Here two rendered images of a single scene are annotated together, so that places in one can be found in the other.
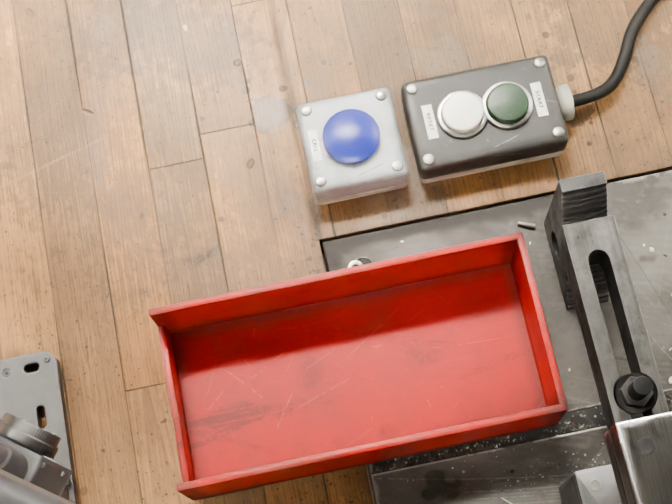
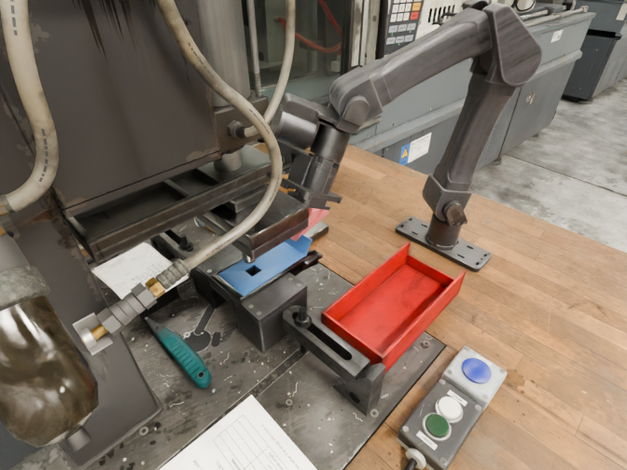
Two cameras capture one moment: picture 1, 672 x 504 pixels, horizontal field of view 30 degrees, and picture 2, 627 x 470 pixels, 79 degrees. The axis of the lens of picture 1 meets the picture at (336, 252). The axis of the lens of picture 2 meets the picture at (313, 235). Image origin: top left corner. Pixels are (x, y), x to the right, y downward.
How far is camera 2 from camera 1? 0.65 m
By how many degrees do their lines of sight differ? 65
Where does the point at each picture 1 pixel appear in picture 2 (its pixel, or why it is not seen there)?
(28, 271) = (510, 286)
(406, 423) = (367, 308)
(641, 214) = (343, 433)
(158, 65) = (569, 370)
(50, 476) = (438, 197)
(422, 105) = (466, 403)
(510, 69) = (452, 448)
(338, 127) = (483, 368)
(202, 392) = (430, 283)
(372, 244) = (429, 354)
